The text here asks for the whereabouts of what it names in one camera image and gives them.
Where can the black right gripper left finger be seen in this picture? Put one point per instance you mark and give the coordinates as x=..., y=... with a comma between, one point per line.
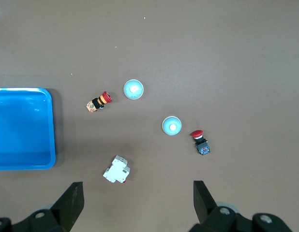
x=64, y=212

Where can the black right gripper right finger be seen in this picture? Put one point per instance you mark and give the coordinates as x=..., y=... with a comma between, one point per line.
x=207, y=212

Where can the light blue dome bell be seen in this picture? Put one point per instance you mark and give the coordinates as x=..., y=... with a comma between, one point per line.
x=171, y=126
x=133, y=90

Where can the red mushroom pushbutton black base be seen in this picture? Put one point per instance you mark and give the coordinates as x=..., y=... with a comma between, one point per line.
x=202, y=146

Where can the white circuit breaker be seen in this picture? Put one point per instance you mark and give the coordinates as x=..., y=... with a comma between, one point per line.
x=116, y=169

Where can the blue plastic tray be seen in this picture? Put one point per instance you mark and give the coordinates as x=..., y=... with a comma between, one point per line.
x=21, y=130

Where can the red emergency stop orange body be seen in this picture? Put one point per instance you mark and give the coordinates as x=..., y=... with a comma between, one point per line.
x=98, y=101

